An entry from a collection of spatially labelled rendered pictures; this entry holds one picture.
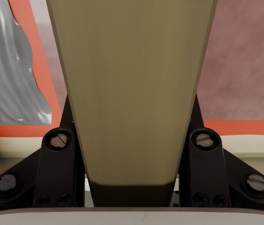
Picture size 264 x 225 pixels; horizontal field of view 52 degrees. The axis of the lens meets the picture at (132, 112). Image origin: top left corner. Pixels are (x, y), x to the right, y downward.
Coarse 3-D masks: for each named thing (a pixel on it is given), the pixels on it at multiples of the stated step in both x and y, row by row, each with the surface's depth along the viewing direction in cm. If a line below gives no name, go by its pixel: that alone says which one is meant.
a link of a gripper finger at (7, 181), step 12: (72, 120) 10; (36, 156) 10; (12, 168) 9; (24, 168) 9; (36, 168) 9; (84, 168) 11; (0, 180) 9; (12, 180) 9; (24, 180) 9; (0, 192) 9; (12, 192) 9; (24, 192) 9; (0, 204) 9; (12, 204) 9
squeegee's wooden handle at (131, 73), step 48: (48, 0) 4; (96, 0) 4; (144, 0) 4; (192, 0) 4; (96, 48) 5; (144, 48) 5; (192, 48) 5; (96, 96) 6; (144, 96) 6; (192, 96) 6; (96, 144) 7; (144, 144) 7; (96, 192) 9; (144, 192) 9
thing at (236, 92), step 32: (32, 0) 23; (224, 0) 23; (256, 0) 23; (32, 32) 25; (224, 32) 25; (256, 32) 25; (224, 64) 28; (256, 64) 28; (64, 96) 31; (224, 96) 31; (256, 96) 31; (0, 128) 35; (32, 128) 35; (224, 128) 35; (256, 128) 35
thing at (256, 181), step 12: (192, 120) 11; (228, 156) 10; (180, 168) 11; (228, 168) 9; (240, 168) 9; (252, 168) 9; (228, 180) 9; (240, 180) 9; (252, 180) 9; (240, 192) 9; (252, 192) 9; (252, 204) 9
